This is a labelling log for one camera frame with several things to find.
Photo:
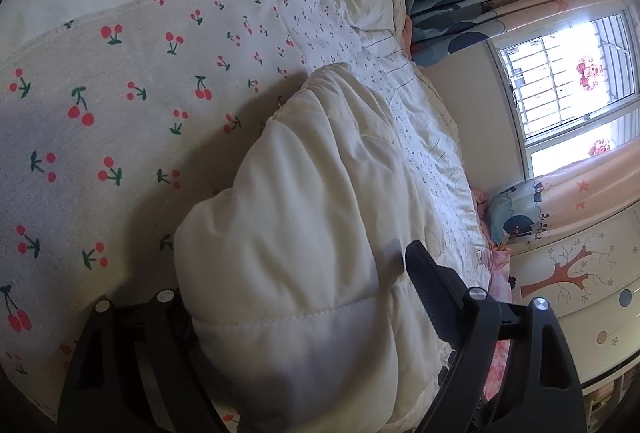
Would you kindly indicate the pink bed sheet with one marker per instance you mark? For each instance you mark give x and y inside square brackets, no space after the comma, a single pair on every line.
[410,35]

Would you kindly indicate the window with metal bars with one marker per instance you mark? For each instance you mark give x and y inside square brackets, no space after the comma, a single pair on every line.
[565,103]

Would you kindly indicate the pink floral blanket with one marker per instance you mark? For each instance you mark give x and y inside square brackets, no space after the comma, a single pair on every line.
[500,348]

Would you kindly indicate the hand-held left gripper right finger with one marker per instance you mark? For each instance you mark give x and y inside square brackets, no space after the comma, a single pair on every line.
[430,293]

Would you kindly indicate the red flower window decal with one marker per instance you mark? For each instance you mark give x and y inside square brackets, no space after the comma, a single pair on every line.
[587,73]
[601,147]

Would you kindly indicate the cream quilt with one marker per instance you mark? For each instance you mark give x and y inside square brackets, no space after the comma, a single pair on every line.
[300,238]

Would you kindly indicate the cherry print bed quilt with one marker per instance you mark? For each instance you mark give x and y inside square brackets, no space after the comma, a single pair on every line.
[125,113]

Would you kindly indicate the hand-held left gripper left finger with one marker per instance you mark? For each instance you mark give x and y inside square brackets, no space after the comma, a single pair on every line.
[172,320]

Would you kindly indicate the white wardrobe with tree decor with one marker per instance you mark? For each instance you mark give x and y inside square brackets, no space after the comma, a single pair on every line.
[575,283]

